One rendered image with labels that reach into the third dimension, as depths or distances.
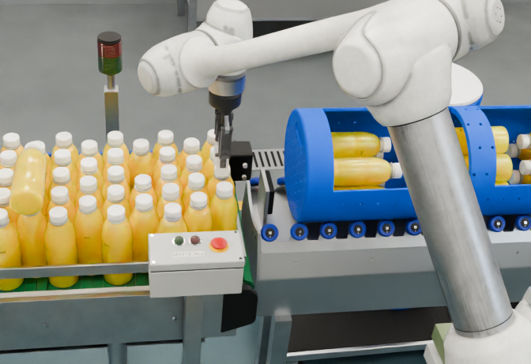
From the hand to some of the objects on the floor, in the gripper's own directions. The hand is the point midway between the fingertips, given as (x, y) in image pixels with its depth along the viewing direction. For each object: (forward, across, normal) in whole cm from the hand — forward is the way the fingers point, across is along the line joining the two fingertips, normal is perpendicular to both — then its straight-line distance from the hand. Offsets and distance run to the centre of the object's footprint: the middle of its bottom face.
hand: (220, 159), depth 198 cm
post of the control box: (+113, -27, +8) cm, 116 cm away
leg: (+113, -6, -19) cm, 115 cm away
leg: (+113, +8, -19) cm, 115 cm away
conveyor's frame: (+113, +2, +74) cm, 135 cm away
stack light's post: (+113, +38, +26) cm, 122 cm away
